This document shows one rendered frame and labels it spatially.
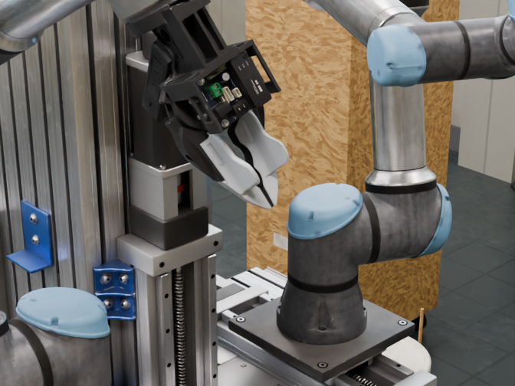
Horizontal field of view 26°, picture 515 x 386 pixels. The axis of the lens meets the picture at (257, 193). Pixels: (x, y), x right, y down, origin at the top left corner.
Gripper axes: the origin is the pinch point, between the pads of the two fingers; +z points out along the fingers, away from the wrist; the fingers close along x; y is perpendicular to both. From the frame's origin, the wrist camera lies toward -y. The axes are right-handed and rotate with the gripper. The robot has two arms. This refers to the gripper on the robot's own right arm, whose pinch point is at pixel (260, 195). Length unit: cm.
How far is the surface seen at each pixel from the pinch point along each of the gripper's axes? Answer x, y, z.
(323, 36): 121, -177, 26
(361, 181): 113, -185, 70
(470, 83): 255, -307, 109
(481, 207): 215, -285, 149
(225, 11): 255, -480, 43
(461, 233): 190, -271, 145
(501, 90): 257, -292, 115
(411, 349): 86, -158, 108
